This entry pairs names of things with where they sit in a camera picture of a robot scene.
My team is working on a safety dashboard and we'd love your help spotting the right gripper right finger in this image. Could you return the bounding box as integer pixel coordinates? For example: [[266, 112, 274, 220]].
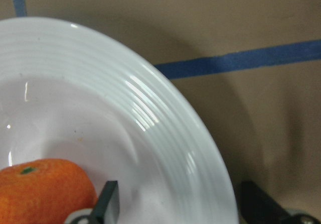
[[240, 181, 320, 223]]

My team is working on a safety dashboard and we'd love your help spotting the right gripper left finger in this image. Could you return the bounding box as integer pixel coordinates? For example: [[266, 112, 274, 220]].
[[88, 180, 119, 224]]

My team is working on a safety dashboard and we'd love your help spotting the orange mandarin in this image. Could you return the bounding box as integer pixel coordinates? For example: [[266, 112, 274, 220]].
[[1, 159, 97, 223]]

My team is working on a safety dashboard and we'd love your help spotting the white ceramic plate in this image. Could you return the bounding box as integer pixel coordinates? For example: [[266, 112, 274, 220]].
[[1, 18, 238, 223]]

